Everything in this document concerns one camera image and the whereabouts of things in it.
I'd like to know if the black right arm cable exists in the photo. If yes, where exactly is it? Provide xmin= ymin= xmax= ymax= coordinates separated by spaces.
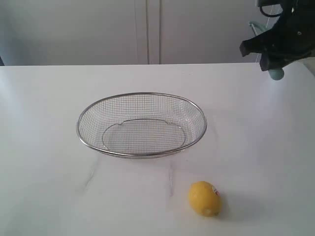
xmin=258 ymin=4 xmax=284 ymax=18

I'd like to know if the oval metal wire mesh basket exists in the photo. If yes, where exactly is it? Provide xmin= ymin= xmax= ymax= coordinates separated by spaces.
xmin=76 ymin=92 xmax=207 ymax=159

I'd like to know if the teal handled vegetable peeler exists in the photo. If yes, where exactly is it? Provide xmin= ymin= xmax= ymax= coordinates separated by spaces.
xmin=249 ymin=21 xmax=284 ymax=81

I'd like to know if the yellow lemon with sticker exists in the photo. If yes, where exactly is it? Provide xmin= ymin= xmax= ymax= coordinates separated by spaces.
xmin=188 ymin=181 xmax=222 ymax=217

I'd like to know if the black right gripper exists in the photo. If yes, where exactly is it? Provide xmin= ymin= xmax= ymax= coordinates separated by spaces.
xmin=239 ymin=0 xmax=315 ymax=71

